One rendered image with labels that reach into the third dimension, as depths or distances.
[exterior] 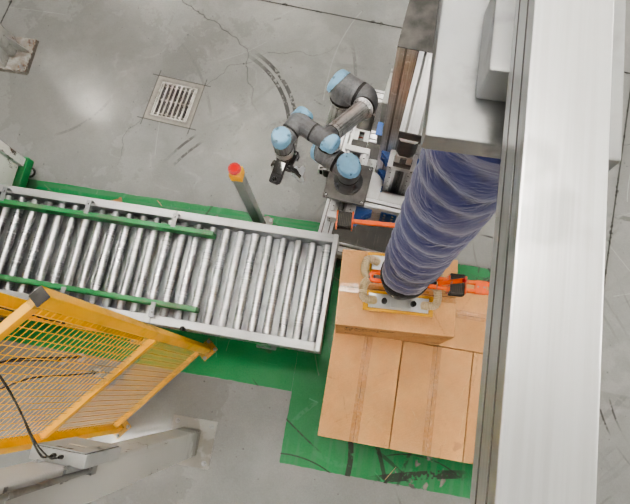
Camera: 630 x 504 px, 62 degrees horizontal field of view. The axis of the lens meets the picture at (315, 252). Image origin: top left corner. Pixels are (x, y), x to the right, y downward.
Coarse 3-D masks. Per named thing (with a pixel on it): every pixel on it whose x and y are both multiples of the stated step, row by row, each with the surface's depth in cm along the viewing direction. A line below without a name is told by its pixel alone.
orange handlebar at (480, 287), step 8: (360, 224) 256; (368, 224) 255; (376, 224) 255; (384, 224) 254; (392, 224) 254; (376, 272) 249; (376, 280) 248; (440, 280) 247; (472, 280) 246; (432, 288) 246; (440, 288) 246; (480, 288) 244
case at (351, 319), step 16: (352, 256) 277; (352, 272) 275; (448, 272) 273; (352, 288) 273; (368, 288) 272; (352, 304) 271; (448, 304) 268; (336, 320) 269; (352, 320) 268; (368, 320) 268; (384, 320) 268; (400, 320) 267; (416, 320) 267; (432, 320) 267; (448, 320) 266; (368, 336) 305; (384, 336) 296; (400, 336) 287; (416, 336) 279; (432, 336) 271; (448, 336) 264
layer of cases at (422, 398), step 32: (480, 320) 305; (352, 352) 304; (384, 352) 303; (416, 352) 302; (448, 352) 301; (480, 352) 301; (352, 384) 299; (384, 384) 298; (416, 384) 298; (448, 384) 297; (320, 416) 296; (352, 416) 295; (384, 416) 294; (416, 416) 293; (448, 416) 293; (416, 448) 289; (448, 448) 288
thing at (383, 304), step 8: (376, 296) 257; (384, 296) 257; (424, 296) 257; (368, 304) 256; (376, 304) 256; (384, 304) 256; (408, 304) 256; (416, 304) 253; (392, 312) 256; (400, 312) 255; (408, 312) 255; (416, 312) 255; (424, 312) 254; (432, 312) 255
